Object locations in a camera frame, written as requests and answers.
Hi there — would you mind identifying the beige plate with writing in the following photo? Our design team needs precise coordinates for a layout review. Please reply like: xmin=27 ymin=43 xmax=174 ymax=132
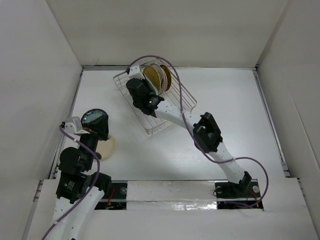
xmin=96 ymin=135 xmax=116 ymax=161

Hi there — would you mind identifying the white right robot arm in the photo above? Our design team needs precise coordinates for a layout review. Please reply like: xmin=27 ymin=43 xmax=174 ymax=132
xmin=126 ymin=78 xmax=252 ymax=197

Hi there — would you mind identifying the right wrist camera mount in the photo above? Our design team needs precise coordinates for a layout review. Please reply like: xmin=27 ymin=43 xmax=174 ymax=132
xmin=126 ymin=62 xmax=145 ymax=80

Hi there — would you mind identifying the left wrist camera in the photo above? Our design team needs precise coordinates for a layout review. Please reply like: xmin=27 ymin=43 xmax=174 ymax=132
xmin=61 ymin=116 xmax=87 ymax=135

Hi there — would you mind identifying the yellow patterned plate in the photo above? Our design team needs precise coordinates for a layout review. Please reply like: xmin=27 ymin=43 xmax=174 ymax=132
xmin=160 ymin=64 xmax=172 ymax=91

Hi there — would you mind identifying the blue and white plate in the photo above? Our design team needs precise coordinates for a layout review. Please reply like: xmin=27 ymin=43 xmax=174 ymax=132
xmin=80 ymin=108 xmax=108 ymax=126

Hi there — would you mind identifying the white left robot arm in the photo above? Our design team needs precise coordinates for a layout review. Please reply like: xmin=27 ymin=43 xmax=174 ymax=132
xmin=43 ymin=108 xmax=112 ymax=240

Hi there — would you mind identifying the white plate red pattern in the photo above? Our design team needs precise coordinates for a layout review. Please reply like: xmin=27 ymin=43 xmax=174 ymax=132
xmin=150 ymin=63 xmax=168 ymax=95

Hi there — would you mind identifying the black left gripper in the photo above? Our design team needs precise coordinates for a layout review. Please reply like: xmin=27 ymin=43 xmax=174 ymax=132
xmin=77 ymin=113 xmax=110 ymax=169

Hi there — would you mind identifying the silver wire dish rack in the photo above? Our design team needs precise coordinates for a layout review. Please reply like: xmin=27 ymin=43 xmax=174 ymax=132
xmin=112 ymin=57 xmax=197 ymax=137

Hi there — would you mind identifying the woven bamboo round plate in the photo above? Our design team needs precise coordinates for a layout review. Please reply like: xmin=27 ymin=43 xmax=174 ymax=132
xmin=143 ymin=66 xmax=161 ymax=92

